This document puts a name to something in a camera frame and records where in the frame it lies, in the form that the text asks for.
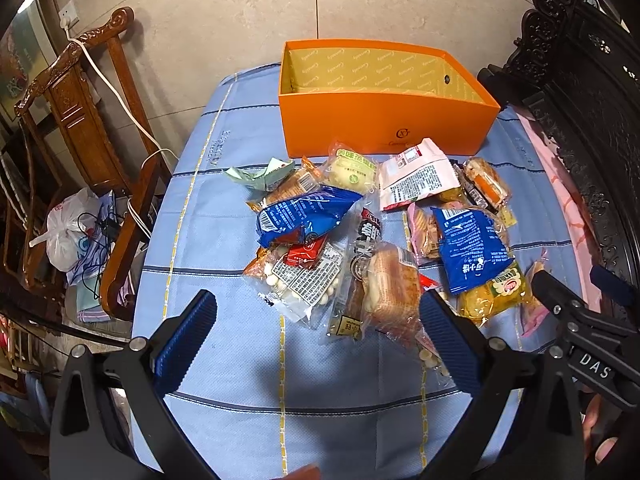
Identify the white plastic bag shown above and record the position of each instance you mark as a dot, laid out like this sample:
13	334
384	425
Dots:
69	225

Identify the orange cardboard box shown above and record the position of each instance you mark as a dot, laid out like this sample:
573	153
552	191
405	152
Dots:
379	97

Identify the blue tablecloth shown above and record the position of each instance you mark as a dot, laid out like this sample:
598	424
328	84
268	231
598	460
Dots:
270	391

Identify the green snack packet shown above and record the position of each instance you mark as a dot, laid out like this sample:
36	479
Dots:
263	179

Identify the white pink snack packet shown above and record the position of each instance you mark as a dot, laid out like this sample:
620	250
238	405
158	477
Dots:
419	172

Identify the orange white pastry packet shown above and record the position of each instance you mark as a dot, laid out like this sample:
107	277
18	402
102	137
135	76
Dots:
487	181

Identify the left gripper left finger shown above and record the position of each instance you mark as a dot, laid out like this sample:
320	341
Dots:
87	440

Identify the black label snack packet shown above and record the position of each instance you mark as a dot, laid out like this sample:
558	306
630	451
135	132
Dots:
365	231

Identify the clear white candy bag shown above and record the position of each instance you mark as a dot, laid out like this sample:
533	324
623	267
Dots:
300	295

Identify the blue snack bag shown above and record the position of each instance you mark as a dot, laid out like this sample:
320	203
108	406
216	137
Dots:
470	248
304	218

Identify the wall power socket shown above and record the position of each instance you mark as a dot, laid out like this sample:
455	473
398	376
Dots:
68	15

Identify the pink cushion cover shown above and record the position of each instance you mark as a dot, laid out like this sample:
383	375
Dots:
573	206

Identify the orange rice cracker packet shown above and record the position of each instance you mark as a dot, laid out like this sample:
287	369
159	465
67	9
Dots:
306	179

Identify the round yellow-green cake packet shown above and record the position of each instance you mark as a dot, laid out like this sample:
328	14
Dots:
350	170

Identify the pink cookie bag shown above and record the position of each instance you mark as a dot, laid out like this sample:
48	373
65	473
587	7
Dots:
424	233

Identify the red snack packet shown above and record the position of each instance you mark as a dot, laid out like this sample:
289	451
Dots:
305	256

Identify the bread loaf packet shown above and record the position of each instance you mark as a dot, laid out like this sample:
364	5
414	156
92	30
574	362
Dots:
392	293

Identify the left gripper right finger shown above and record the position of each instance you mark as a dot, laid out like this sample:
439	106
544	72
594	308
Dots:
545	437

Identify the carved wooden chair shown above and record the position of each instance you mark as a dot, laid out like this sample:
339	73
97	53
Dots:
65	86

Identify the dark carved wooden sofa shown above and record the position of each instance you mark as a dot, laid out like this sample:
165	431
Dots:
575	68

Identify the yellow corn candy packet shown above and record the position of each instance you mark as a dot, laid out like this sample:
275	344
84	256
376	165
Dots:
508	289

